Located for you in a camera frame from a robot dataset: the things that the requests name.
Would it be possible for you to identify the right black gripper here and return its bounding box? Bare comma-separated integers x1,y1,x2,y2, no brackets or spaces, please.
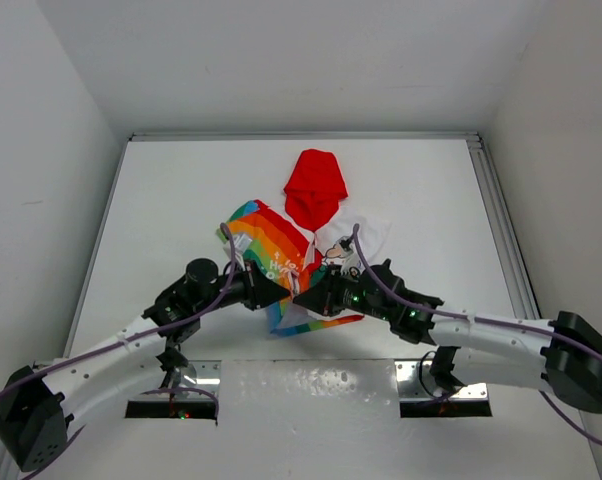
294,264,393,322

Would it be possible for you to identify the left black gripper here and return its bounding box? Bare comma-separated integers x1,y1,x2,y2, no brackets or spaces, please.
195,256,288,314

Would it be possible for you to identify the rainbow white kids jacket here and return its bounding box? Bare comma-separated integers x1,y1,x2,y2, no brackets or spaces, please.
215,148,393,339

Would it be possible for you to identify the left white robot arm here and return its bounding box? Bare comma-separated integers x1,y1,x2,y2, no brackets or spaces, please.
0,258,289,477

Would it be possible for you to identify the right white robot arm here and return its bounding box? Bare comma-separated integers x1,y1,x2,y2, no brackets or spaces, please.
294,261,602,414

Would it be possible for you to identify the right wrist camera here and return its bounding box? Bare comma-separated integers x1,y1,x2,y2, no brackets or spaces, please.
336,237,363,278

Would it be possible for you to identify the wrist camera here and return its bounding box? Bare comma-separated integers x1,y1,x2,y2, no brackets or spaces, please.
336,237,363,278
233,233,253,255

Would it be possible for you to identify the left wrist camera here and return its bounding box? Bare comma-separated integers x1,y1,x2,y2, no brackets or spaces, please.
233,233,253,255

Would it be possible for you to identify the metal base plate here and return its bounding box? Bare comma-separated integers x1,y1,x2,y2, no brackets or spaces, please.
125,354,492,420

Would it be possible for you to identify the aluminium frame rail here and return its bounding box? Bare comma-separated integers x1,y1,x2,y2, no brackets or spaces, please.
118,132,538,318

